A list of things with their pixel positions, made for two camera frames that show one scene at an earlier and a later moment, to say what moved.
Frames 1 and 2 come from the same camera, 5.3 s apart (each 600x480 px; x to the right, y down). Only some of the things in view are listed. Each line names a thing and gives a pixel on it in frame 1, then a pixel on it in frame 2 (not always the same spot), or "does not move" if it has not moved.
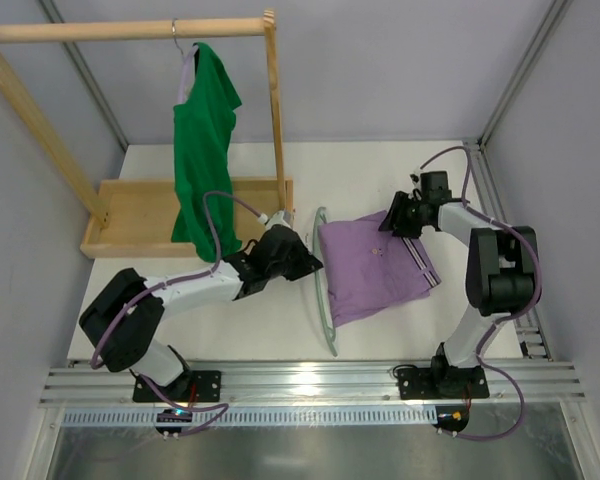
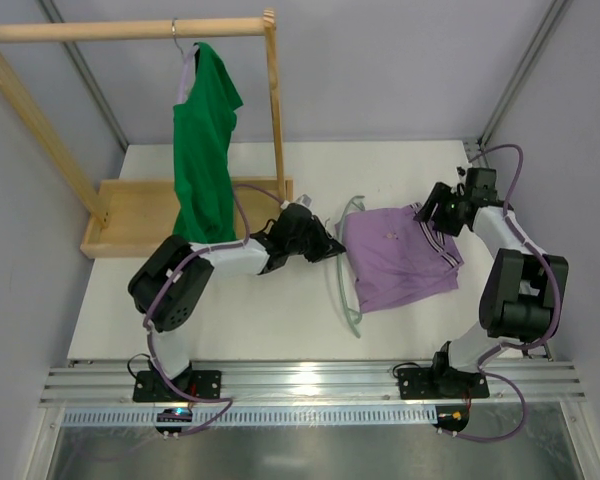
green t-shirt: (202, 144) does not move
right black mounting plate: (442, 383) does not move
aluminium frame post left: (85, 72) does not move
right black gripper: (397, 215) -> (435, 206)
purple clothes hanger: (185, 68) does not move
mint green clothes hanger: (329, 330) -> (355, 318)
